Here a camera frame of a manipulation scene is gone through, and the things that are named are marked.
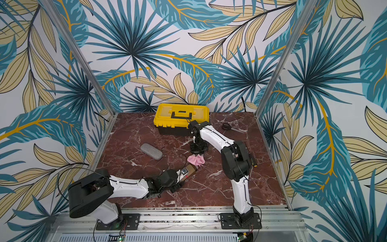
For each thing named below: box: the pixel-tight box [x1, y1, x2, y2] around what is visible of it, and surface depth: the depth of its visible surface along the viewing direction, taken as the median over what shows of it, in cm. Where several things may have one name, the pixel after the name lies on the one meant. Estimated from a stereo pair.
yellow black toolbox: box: [153, 103, 211, 137], surface depth 99 cm
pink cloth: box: [186, 154, 206, 166], surface depth 90 cm
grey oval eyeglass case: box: [140, 143, 163, 161], surface depth 97 cm
